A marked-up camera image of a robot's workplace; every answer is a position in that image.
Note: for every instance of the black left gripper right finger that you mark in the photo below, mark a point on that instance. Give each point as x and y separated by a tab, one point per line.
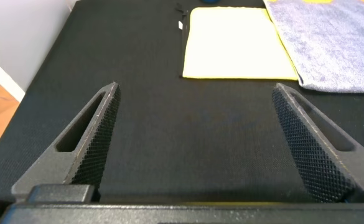
309	155

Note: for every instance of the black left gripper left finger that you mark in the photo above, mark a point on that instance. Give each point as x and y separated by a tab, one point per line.
97	146

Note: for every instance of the grey towel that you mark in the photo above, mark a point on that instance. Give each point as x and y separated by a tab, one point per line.
334	46

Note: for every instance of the yellow towel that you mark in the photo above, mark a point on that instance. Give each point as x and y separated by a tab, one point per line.
231	46

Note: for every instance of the black table cloth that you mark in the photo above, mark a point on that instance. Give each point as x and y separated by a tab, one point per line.
169	124

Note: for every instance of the small white tag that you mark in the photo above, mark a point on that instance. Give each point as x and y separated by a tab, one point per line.
180	25

